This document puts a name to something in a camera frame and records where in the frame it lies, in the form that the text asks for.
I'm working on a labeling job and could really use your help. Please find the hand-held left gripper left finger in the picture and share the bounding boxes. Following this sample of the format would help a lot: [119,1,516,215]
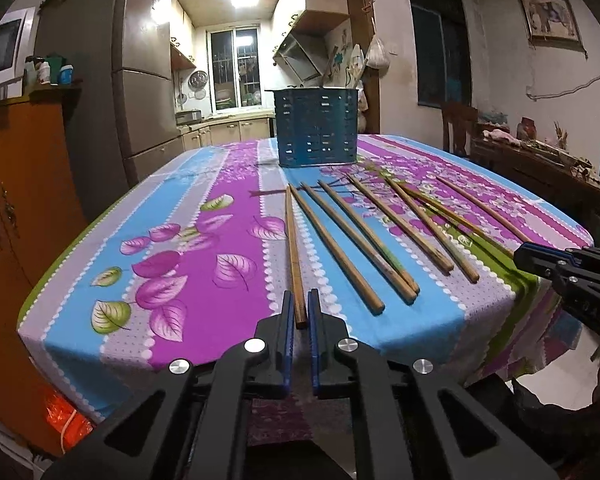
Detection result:
[42,290,296,480]

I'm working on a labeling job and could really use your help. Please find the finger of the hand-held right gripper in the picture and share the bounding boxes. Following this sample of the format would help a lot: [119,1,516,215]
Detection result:
[512,241,600,274]
[551,258,600,292]

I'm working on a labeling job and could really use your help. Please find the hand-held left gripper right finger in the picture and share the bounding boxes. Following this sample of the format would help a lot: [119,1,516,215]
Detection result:
[307,288,559,480]

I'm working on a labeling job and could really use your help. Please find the long brown wooden chopstick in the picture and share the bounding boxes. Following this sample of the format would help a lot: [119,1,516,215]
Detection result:
[284,184,309,330]
[435,175,533,246]

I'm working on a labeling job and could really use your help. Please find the set of wooden chopsticks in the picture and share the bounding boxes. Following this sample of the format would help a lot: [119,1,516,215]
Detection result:
[289,173,515,317]

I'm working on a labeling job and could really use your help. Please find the blue perforated chopstick holder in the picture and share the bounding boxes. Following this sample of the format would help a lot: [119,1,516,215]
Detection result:
[272,87,359,169]

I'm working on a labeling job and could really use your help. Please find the dark wooden side table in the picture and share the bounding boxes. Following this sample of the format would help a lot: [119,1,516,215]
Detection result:
[469,134,600,241]

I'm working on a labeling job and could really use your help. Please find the floral striped tablecloth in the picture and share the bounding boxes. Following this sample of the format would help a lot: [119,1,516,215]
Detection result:
[17,133,596,424]

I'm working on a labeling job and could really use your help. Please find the pink cloth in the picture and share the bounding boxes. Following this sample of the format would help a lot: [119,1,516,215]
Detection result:
[481,128,515,145]

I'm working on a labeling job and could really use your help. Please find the dark wooden chair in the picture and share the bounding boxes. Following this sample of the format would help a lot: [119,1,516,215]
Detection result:
[439,99,481,159]

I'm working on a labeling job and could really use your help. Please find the cream kitchen base cabinets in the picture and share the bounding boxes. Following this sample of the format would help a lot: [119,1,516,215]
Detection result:
[177,114,276,151]

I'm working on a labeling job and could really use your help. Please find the dark room window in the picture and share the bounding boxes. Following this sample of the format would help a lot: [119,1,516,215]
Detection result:
[404,0,474,109]

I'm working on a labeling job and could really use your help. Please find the red plastic bag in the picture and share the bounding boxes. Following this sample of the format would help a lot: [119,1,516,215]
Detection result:
[42,392,96,454]

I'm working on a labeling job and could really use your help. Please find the hanging white plastic bag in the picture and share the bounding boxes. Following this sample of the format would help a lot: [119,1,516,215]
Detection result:
[365,34,390,70]

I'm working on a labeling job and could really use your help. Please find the kitchen window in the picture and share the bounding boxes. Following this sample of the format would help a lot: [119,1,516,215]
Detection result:
[207,27,261,109]

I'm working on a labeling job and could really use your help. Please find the grey refrigerator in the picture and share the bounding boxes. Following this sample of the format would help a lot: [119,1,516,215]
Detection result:
[34,0,186,222]

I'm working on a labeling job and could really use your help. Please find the steel range hood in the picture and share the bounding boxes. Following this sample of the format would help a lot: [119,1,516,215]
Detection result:
[272,29,341,84]

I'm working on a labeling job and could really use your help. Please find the orange wooden cabinet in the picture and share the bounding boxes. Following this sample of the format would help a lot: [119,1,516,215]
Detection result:
[0,85,89,457]

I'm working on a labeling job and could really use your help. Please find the green cup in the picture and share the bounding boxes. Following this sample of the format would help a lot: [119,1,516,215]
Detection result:
[46,53,64,85]

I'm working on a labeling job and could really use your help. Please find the white microwave oven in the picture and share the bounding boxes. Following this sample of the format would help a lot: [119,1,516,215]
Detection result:
[0,7,40,106]

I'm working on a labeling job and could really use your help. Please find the white wall cable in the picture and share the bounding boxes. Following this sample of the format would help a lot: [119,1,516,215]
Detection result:
[524,57,600,101]

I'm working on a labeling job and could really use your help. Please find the framed wall picture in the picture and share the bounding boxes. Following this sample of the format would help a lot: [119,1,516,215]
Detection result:
[517,0,584,44]

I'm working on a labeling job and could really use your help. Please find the cream wall cabinets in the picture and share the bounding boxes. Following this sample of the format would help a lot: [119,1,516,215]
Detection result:
[168,0,199,71]

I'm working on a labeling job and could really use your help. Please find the cream wall cabinet over hood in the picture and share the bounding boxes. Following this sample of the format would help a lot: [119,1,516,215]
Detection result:
[272,0,351,36]

